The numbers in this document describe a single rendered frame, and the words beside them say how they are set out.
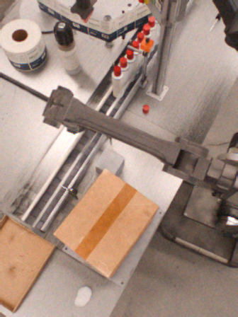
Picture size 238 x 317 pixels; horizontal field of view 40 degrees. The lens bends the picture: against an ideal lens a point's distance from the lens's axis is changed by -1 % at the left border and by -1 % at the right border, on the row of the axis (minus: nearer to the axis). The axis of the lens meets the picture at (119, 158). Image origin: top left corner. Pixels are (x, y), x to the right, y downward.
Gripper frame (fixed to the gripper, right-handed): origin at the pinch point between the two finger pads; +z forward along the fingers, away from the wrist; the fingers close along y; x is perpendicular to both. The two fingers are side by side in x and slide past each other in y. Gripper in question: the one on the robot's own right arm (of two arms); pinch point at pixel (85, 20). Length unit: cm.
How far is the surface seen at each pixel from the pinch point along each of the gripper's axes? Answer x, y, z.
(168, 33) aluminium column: 34.8, -3.8, -9.2
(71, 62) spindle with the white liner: -4.7, 7.7, 22.6
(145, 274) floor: 78, 70, 118
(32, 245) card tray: 23, 87, 37
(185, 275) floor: 101, 58, 117
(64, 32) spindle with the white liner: -6.1, 7.4, 2.9
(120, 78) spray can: 21.6, 8.4, 14.8
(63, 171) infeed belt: 18, 53, 32
